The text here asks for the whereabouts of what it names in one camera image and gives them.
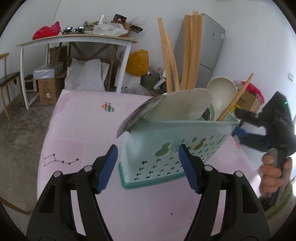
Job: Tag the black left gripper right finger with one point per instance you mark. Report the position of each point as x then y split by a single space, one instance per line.
243 217

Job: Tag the metal spatula blade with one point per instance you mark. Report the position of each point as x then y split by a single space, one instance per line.
136 115

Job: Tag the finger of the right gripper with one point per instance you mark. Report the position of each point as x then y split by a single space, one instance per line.
254 141
247 116

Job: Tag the cardboard box under table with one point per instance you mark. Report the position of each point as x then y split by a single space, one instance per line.
50 90

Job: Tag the red plastic bag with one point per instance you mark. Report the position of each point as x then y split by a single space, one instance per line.
46 31

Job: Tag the mint green utensil caddy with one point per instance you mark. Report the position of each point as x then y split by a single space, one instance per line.
150 150

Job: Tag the white rice paddle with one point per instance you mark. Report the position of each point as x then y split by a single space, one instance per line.
186 105

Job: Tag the yellow plastic bag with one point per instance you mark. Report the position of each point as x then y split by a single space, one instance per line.
138 63

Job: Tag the white sack under table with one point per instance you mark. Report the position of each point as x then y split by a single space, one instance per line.
86 75

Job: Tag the white ladle spoon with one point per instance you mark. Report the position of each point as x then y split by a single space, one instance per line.
223 91

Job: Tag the wooden chair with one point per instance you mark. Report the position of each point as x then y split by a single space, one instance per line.
6 80

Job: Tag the cardboard box right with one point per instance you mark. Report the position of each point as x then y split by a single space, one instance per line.
249 102

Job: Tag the red bag on right box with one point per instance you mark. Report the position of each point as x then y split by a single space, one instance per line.
252 89

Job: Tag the right hand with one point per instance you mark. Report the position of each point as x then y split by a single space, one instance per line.
272 177

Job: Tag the white side table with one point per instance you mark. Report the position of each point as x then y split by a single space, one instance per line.
73 40

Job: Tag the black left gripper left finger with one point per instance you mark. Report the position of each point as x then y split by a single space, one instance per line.
67 209

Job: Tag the grey refrigerator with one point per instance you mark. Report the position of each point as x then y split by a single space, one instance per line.
212 41

